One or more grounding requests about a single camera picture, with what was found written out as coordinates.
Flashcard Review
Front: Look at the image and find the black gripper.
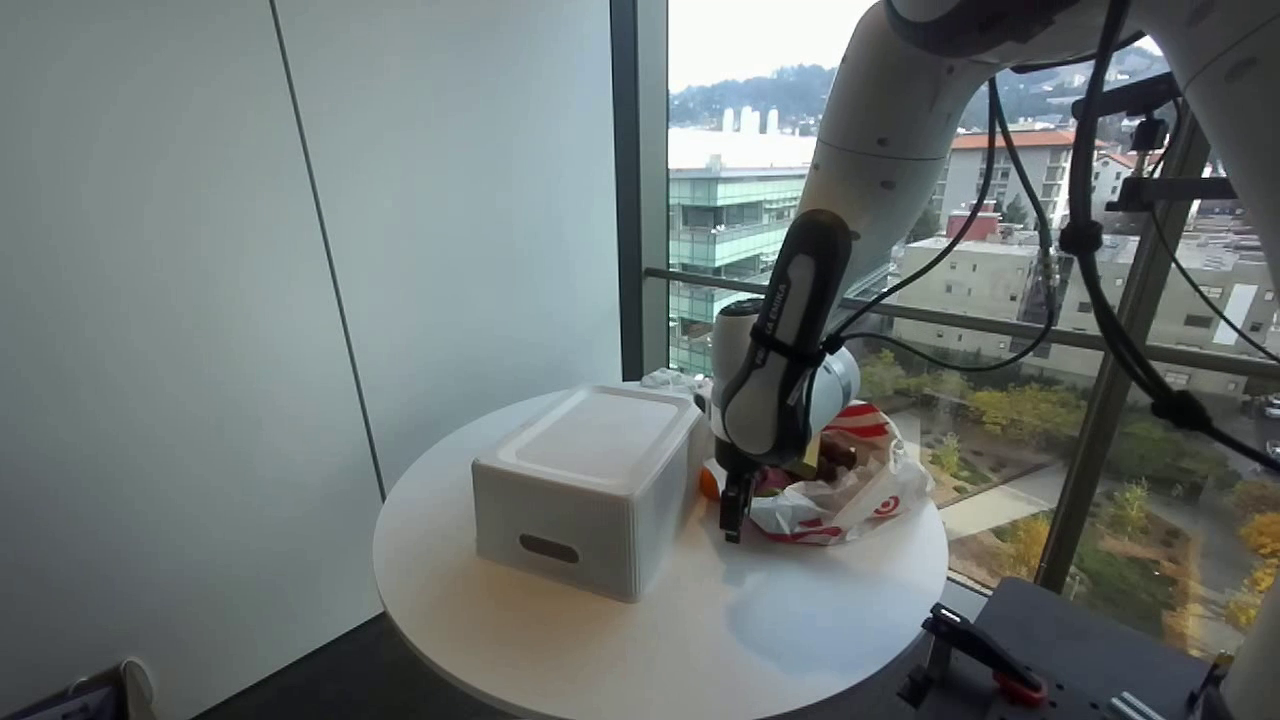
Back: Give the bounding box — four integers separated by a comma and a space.
713, 435, 768, 548

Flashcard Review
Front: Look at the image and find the white plastic bag red print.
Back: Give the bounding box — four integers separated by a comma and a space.
737, 392, 934, 550

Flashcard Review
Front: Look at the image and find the white foam container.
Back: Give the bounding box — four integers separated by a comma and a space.
470, 379, 713, 604

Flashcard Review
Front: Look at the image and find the dark window mullion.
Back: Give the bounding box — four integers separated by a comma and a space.
610, 0, 674, 385

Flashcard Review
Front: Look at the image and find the black flat equipment case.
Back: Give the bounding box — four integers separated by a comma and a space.
976, 577, 1233, 720

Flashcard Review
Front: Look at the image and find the grey slanted metal pole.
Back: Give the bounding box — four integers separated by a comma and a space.
1038, 77, 1215, 592

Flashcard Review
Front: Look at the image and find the grey framed panel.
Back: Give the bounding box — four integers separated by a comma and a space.
0, 652, 160, 720

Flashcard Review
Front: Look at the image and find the black clamp red handle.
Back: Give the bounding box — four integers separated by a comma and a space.
901, 601, 1058, 712

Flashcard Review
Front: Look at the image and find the horizontal window rail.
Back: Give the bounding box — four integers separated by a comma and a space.
644, 264, 1280, 392

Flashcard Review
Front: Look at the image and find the black looped camera cable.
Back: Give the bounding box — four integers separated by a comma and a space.
822, 77, 1072, 379

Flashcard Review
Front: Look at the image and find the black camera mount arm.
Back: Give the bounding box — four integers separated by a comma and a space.
1069, 72, 1243, 218

